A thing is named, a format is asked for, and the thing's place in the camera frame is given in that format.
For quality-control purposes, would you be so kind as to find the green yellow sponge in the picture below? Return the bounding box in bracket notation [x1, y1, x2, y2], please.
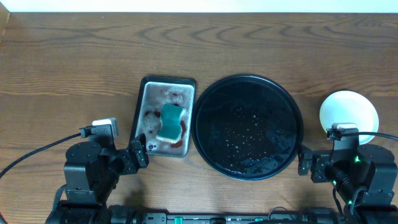
[157, 104, 183, 143]

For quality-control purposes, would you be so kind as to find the light blue plate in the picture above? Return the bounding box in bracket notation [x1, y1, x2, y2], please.
[319, 90, 379, 133]

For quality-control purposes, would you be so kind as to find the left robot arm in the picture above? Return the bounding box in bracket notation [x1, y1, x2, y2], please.
[45, 134, 149, 224]

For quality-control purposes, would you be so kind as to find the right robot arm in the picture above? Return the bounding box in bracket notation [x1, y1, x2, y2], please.
[298, 144, 397, 224]

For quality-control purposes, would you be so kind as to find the rectangular metal baking tray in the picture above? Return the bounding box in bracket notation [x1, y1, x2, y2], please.
[130, 76, 196, 157]

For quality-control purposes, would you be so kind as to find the round black tray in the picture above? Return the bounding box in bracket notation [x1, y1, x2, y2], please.
[191, 75, 303, 180]

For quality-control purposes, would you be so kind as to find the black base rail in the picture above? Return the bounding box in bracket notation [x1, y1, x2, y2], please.
[110, 205, 346, 224]

